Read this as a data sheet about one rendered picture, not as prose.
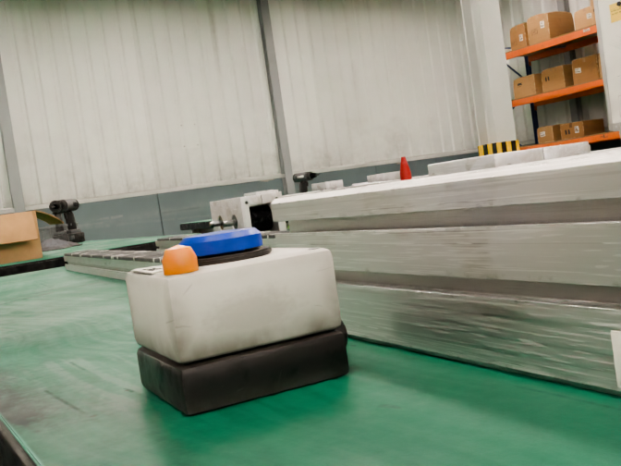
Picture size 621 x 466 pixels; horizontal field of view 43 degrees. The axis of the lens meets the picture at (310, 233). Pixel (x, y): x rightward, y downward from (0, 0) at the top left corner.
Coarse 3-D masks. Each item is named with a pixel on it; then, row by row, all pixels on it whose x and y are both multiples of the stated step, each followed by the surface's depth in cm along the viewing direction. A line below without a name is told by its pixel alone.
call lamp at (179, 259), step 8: (176, 248) 33; (184, 248) 33; (168, 256) 33; (176, 256) 33; (184, 256) 33; (192, 256) 33; (168, 264) 33; (176, 264) 33; (184, 264) 33; (192, 264) 33; (168, 272) 33; (176, 272) 33; (184, 272) 33
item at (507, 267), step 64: (320, 192) 46; (384, 192) 39; (448, 192) 34; (512, 192) 30; (576, 192) 27; (384, 256) 40; (448, 256) 35; (512, 256) 31; (576, 256) 28; (384, 320) 41; (448, 320) 36; (512, 320) 32; (576, 320) 28; (576, 384) 29
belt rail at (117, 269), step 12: (72, 264) 151; (84, 264) 141; (96, 264) 127; (108, 264) 118; (120, 264) 111; (132, 264) 104; (144, 264) 98; (156, 264) 93; (108, 276) 120; (120, 276) 112
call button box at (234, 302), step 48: (144, 288) 36; (192, 288) 33; (240, 288) 34; (288, 288) 35; (336, 288) 36; (144, 336) 37; (192, 336) 33; (240, 336) 34; (288, 336) 35; (336, 336) 36; (144, 384) 39; (192, 384) 33; (240, 384) 34; (288, 384) 35
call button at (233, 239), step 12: (240, 228) 38; (252, 228) 37; (192, 240) 36; (204, 240) 36; (216, 240) 36; (228, 240) 36; (240, 240) 36; (252, 240) 37; (204, 252) 36; (216, 252) 36; (228, 252) 37
